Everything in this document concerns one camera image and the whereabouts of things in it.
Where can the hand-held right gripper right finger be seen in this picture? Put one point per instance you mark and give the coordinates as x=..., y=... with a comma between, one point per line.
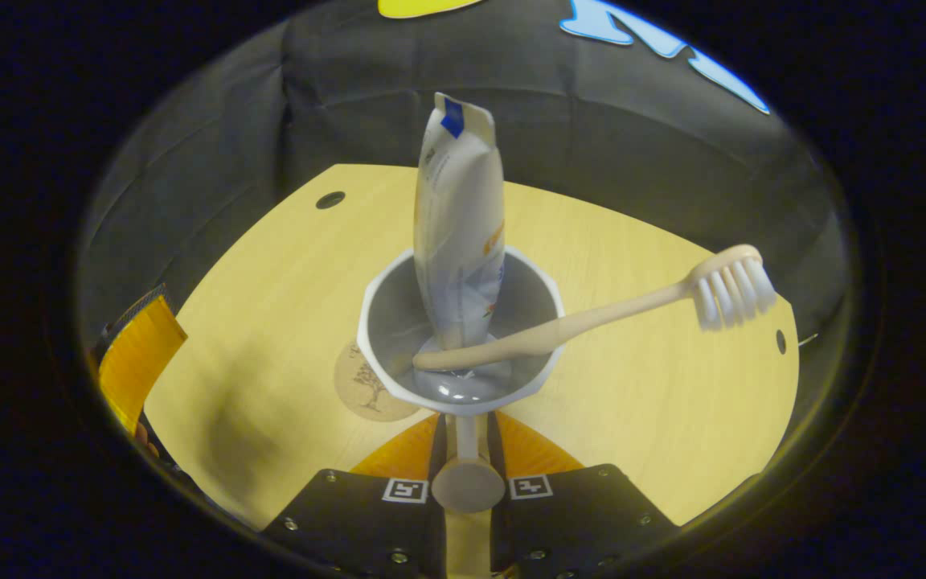
x=498, y=450

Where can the beige toothbrush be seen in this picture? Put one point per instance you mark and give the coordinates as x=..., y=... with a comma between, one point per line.
x=575, y=323

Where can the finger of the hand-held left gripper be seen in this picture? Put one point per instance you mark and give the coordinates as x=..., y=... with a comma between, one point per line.
x=137, y=362

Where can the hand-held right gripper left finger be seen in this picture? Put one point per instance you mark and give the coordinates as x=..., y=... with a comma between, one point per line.
x=436, y=450

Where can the black backdrop cloth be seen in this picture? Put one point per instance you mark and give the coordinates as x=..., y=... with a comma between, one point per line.
x=334, y=104

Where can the round wooden coaster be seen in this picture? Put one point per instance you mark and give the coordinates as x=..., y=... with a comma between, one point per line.
x=358, y=386

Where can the wooden desktop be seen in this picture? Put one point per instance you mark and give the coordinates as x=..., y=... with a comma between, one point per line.
x=632, y=418

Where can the white toothpaste tube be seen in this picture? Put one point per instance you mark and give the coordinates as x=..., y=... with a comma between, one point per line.
x=459, y=217

